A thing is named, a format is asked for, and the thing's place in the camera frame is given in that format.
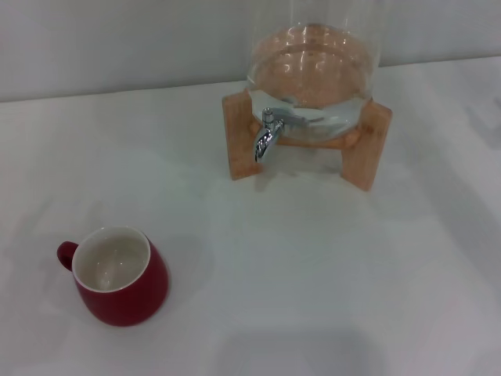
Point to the chrome faucet tap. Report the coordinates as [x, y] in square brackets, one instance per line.
[264, 139]

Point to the wooden dispenser stand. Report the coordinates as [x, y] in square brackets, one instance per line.
[362, 149]

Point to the clear glass dispenser jar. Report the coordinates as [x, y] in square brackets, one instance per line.
[313, 58]

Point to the red ceramic cup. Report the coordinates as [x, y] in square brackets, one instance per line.
[133, 297]

